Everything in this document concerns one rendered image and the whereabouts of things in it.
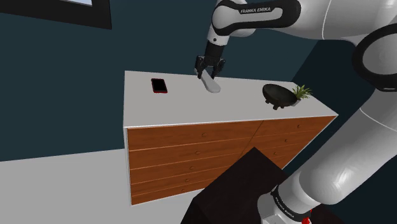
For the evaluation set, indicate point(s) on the small green potted plant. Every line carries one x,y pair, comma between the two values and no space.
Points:
301,92

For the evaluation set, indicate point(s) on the dark robot stand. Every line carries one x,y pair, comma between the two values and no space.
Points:
235,192

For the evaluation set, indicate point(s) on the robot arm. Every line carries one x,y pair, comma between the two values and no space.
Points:
344,161

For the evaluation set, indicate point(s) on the black footed bowl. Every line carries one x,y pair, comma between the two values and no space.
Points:
279,94

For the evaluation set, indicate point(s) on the black-framed window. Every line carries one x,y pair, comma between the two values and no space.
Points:
62,12

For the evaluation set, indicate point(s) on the white chest with wooden drawers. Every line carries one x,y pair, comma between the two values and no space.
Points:
198,105

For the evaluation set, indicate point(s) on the red-edged black phone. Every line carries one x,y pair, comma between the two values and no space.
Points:
159,85

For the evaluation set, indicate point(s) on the flat grey oblong object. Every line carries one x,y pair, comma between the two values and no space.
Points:
211,84

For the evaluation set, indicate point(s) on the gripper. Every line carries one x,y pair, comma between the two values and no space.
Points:
213,53

